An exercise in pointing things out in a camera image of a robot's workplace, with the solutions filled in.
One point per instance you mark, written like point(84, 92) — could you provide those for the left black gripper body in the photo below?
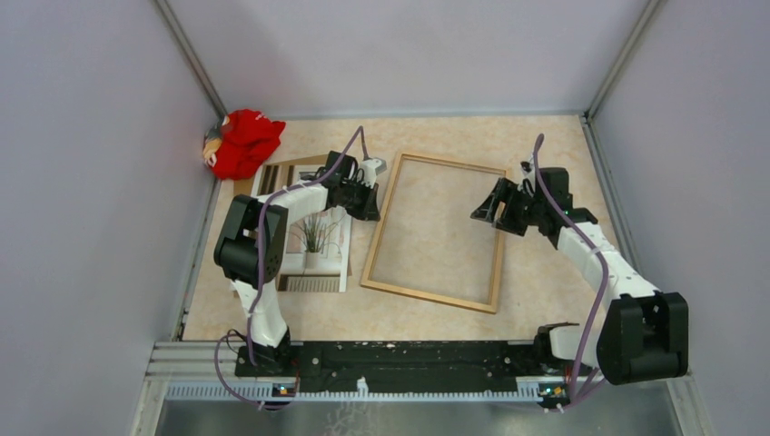
point(357, 191)

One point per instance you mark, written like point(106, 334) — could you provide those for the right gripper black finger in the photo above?
point(504, 217)
point(499, 195)

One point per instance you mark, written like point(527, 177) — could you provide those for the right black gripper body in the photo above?
point(528, 205)

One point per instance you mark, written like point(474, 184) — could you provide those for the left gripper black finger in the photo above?
point(363, 211)
point(373, 196)

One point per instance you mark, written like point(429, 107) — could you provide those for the wooden picture frame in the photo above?
point(426, 246)

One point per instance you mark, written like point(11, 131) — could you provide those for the plant window photo print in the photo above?
point(316, 254)

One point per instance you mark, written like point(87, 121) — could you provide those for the brown cardboard backing board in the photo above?
point(270, 177)

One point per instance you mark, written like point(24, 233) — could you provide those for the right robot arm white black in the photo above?
point(645, 332)

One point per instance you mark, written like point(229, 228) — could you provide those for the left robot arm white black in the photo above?
point(251, 245)

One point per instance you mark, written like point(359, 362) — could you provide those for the red cloth doll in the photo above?
point(237, 145)

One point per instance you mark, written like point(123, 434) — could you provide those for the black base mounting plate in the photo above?
point(404, 367)

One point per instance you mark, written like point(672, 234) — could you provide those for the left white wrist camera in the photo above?
point(373, 167)

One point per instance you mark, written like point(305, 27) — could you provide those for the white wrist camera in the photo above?
point(528, 171)
point(373, 167)

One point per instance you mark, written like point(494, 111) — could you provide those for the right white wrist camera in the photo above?
point(528, 171)

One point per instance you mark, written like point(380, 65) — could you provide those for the aluminium front rail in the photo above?
point(205, 370)

